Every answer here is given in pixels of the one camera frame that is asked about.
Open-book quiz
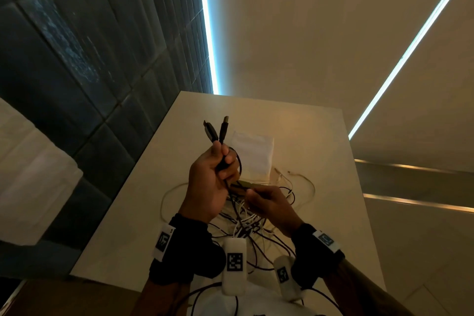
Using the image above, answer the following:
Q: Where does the person's right hand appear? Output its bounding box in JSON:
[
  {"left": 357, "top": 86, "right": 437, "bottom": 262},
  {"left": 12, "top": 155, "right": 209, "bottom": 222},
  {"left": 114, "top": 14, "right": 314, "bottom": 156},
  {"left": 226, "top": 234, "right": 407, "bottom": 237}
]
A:
[{"left": 244, "top": 185, "right": 305, "bottom": 238}]

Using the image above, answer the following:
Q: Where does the person's left hand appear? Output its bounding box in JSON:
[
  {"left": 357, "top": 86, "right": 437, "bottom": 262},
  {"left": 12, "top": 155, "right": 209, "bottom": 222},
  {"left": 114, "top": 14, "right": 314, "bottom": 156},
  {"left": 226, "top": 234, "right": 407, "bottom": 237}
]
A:
[{"left": 178, "top": 140, "right": 241, "bottom": 225}]

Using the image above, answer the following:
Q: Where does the pile of cables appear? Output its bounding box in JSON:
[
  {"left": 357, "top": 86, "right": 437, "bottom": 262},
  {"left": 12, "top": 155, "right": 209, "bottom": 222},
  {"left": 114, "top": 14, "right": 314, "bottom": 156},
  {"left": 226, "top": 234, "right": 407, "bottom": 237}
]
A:
[{"left": 159, "top": 167, "right": 316, "bottom": 276}]

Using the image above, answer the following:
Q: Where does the bundle of black white cables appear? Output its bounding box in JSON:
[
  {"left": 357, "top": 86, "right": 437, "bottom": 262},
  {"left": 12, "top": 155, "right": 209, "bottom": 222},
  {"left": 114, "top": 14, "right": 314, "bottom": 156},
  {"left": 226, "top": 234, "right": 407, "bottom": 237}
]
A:
[{"left": 202, "top": 116, "right": 243, "bottom": 209}]

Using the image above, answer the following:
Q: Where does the person's left forearm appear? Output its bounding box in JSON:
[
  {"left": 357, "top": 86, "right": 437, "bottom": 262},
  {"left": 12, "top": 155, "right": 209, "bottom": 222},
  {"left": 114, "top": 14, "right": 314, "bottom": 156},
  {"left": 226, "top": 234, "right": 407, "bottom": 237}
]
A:
[{"left": 129, "top": 278, "right": 192, "bottom": 316}]

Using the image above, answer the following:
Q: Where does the person's right forearm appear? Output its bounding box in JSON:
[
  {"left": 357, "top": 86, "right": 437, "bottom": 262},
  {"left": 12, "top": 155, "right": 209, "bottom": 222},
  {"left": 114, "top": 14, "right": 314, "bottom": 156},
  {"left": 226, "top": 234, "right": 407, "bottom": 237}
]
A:
[{"left": 324, "top": 258, "right": 415, "bottom": 316}]

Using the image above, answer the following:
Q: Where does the black right wristband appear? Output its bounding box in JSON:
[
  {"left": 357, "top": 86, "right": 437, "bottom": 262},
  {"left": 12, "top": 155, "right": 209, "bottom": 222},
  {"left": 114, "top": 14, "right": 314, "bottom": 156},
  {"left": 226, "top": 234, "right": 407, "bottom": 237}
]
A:
[{"left": 290, "top": 223, "right": 346, "bottom": 289}]

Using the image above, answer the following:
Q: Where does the black wristband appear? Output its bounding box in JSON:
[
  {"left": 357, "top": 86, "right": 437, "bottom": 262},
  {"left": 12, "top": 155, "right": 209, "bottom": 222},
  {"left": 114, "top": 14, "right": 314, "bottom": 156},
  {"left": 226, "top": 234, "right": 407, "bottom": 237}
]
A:
[
  {"left": 290, "top": 223, "right": 346, "bottom": 289},
  {"left": 149, "top": 214, "right": 227, "bottom": 286}
]

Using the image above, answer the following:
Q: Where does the black left wristband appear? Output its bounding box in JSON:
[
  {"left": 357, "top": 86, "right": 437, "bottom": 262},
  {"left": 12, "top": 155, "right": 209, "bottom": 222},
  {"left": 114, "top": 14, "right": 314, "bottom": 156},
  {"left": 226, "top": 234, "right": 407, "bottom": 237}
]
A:
[{"left": 149, "top": 214, "right": 227, "bottom": 286}]

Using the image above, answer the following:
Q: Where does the white table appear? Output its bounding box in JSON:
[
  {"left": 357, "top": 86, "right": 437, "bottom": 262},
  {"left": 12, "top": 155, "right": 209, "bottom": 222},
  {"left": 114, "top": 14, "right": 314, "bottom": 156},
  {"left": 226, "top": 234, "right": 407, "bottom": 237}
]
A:
[{"left": 70, "top": 91, "right": 387, "bottom": 290}]

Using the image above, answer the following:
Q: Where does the metal trim strip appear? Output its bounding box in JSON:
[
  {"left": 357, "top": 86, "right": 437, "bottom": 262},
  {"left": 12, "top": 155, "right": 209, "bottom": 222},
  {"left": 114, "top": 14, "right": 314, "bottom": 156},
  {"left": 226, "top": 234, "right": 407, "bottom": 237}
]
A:
[
  {"left": 354, "top": 158, "right": 474, "bottom": 176},
  {"left": 362, "top": 193, "right": 474, "bottom": 214}
]

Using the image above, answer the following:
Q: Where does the blue LED light strip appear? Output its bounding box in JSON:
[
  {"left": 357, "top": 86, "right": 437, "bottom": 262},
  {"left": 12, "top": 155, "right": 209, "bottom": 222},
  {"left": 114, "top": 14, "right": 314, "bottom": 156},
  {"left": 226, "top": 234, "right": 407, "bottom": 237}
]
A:
[
  {"left": 348, "top": 0, "right": 474, "bottom": 141},
  {"left": 196, "top": 0, "right": 220, "bottom": 95}
]

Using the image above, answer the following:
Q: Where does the white cushion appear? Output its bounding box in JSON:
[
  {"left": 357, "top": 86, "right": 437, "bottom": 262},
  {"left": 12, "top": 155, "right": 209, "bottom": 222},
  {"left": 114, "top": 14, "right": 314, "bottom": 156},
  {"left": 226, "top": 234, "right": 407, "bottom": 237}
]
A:
[{"left": 0, "top": 97, "right": 84, "bottom": 247}]

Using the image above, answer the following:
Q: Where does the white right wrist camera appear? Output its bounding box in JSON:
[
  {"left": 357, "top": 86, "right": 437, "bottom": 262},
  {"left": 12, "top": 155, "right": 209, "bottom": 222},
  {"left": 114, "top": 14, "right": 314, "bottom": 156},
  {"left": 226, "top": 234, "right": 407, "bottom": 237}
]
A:
[{"left": 273, "top": 255, "right": 304, "bottom": 302}]

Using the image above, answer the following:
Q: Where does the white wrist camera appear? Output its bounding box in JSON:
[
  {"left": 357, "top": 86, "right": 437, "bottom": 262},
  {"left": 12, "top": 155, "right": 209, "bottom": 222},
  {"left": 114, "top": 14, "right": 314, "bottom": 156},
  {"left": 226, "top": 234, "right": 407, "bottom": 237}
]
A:
[
  {"left": 221, "top": 237, "right": 248, "bottom": 297},
  {"left": 273, "top": 255, "right": 304, "bottom": 302}
]

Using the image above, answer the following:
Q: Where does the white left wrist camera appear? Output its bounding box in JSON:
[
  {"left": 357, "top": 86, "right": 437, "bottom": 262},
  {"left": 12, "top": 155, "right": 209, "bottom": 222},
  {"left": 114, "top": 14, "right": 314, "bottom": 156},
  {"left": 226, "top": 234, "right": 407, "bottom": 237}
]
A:
[{"left": 221, "top": 237, "right": 248, "bottom": 297}]

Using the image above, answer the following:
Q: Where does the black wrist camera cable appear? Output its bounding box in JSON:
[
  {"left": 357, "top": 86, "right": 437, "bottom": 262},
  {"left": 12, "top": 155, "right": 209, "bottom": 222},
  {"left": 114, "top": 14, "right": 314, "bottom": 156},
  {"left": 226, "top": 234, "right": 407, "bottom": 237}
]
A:
[
  {"left": 305, "top": 286, "right": 343, "bottom": 315},
  {"left": 170, "top": 281, "right": 239, "bottom": 316}
]

